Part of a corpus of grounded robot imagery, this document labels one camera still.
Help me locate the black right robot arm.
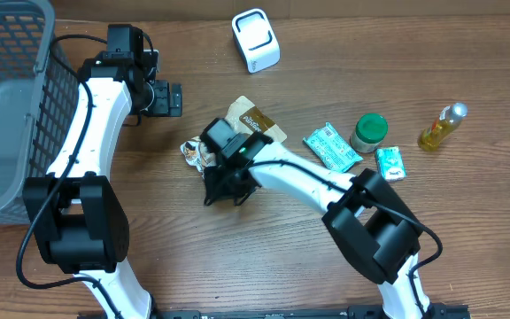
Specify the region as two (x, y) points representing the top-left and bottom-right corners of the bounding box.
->
(200, 118), (430, 318)

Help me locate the green lid jar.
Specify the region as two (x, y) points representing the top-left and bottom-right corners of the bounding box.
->
(350, 113), (389, 153)

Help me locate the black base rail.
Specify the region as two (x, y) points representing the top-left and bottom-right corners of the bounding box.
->
(152, 303), (471, 319)

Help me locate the white barcode scanner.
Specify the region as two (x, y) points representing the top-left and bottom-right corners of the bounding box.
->
(231, 8), (281, 74)

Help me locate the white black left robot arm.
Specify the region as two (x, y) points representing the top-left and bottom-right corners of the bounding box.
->
(15, 24), (182, 318)

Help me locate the green freshening pouch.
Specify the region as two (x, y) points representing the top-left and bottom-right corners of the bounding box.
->
(375, 146), (406, 182)

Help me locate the teal white pack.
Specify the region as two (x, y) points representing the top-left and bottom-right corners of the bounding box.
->
(303, 122), (363, 173)

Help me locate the dark grey plastic basket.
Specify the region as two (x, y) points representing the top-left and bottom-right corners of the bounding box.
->
(0, 0), (78, 224)

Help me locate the yellow oil bottle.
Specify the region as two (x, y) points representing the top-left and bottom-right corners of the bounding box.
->
(418, 103), (468, 152)

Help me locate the brown mushroom packet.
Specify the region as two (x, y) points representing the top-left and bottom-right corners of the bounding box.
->
(180, 96), (287, 175)

